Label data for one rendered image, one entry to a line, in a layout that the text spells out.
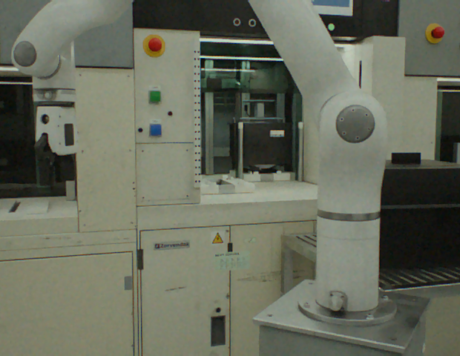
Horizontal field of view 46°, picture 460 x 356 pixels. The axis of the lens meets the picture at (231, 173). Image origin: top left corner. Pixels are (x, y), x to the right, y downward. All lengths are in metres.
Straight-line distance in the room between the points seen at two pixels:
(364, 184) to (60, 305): 1.03
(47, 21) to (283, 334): 0.72
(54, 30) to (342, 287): 0.71
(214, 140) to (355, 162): 1.68
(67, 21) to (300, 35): 0.43
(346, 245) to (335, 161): 0.16
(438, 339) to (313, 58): 1.42
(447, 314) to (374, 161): 1.29
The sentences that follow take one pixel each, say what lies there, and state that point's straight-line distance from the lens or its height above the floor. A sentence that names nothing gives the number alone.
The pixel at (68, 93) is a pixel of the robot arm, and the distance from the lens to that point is 1.15.
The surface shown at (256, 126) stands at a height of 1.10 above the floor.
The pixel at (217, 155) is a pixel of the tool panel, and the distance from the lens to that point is 2.60.
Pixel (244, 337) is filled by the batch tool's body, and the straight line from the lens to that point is 1.84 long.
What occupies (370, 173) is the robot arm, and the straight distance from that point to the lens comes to 1.00.
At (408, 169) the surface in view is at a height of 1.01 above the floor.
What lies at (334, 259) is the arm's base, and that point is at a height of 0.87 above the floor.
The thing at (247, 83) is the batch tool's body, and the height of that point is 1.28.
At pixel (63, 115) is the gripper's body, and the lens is 1.15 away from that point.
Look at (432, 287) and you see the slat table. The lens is 1.31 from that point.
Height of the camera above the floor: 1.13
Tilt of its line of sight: 6 degrees down
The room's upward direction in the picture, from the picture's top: straight up
